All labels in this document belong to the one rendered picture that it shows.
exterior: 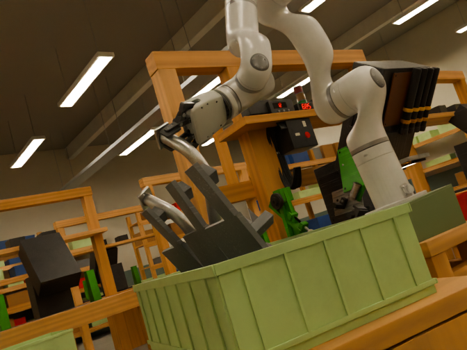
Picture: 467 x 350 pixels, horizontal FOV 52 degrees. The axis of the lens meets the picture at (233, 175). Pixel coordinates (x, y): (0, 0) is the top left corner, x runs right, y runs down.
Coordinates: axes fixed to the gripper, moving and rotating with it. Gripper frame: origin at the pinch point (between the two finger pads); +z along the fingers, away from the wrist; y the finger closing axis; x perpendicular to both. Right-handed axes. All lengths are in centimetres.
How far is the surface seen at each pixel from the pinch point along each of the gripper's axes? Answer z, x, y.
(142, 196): 8.4, -6.9, -16.1
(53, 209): -156, -873, -676
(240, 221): 9.9, 32.0, 0.9
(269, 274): 15.2, 43.6, 0.7
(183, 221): 6.1, 5.4, -19.4
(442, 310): -4, 64, -12
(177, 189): 8.8, 11.4, -3.6
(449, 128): -818, -247, -581
